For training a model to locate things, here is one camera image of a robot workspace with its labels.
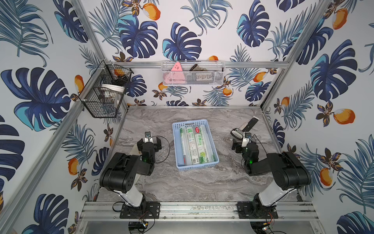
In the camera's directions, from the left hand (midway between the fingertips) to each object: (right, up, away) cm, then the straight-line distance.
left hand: (149, 136), depth 92 cm
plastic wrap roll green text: (+30, -15, -5) cm, 34 cm away
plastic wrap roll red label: (+34, -9, 0) cm, 35 cm away
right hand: (+61, -2, +3) cm, 61 cm away
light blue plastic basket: (+21, -6, +3) cm, 22 cm away
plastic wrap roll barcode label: (+27, +3, +8) cm, 28 cm away
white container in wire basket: (-14, +27, -12) cm, 33 cm away
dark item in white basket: (+34, +38, -2) cm, 51 cm away
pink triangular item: (+17, +38, -2) cm, 41 cm away
